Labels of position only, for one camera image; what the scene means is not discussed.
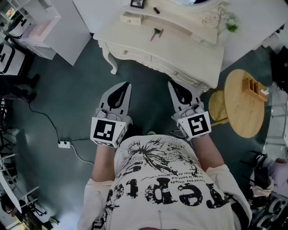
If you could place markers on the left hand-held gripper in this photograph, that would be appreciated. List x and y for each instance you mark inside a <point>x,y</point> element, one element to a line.
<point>105,130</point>

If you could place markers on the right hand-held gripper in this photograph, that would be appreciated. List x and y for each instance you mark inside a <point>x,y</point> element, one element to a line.
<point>198,125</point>

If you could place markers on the cream vanity dressing table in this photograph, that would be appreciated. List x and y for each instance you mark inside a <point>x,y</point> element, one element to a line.
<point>180,51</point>

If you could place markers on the small cream drawer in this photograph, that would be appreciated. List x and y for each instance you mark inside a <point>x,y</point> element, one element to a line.
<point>203,40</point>
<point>130,19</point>

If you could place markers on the person's left forearm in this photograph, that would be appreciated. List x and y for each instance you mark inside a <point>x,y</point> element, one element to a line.
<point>103,161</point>

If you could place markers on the person's right forearm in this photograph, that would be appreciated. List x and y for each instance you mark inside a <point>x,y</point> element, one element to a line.
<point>207,152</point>

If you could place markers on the cream table drawer with knob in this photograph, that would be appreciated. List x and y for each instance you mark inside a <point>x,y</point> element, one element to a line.
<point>175,69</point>
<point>128,55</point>

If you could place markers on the oval vanity mirror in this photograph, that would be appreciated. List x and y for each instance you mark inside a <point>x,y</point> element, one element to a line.
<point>180,11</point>

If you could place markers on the round wooden stool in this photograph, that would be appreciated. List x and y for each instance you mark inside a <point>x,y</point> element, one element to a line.
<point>217,107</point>

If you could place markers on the round wooden table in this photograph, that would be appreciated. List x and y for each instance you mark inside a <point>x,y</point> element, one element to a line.
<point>243,112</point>

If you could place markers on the white power strip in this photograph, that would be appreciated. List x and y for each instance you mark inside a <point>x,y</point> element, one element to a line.
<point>64,144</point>

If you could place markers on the wooden organiser box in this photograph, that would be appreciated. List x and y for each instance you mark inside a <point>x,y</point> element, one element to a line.
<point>254,88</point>

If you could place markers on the white cabinet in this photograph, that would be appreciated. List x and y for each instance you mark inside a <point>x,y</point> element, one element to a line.
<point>69,29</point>

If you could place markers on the white flower bunch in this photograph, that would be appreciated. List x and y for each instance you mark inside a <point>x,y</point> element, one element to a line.
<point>231,23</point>

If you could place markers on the black lipstick tube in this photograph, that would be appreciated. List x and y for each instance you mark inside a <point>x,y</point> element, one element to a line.
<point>156,10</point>

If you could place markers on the person's white printed shirt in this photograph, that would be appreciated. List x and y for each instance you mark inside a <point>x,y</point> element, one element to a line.
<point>162,191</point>

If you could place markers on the white glass shelf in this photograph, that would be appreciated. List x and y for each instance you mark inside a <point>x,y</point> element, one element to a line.
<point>277,125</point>

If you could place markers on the white shelf unit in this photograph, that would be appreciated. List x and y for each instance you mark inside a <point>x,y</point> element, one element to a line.
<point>38,33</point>

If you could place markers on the white device with black marks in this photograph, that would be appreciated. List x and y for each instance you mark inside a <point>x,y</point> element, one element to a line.
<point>11,58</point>
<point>20,27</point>

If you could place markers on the cluttered equipment rack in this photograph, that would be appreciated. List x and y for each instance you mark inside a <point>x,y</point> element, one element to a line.
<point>270,211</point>

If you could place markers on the black picture frame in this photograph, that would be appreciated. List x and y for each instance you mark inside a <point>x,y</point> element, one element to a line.
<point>137,3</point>

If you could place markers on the metal frame rack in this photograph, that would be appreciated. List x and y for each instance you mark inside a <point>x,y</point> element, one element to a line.
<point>31,192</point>

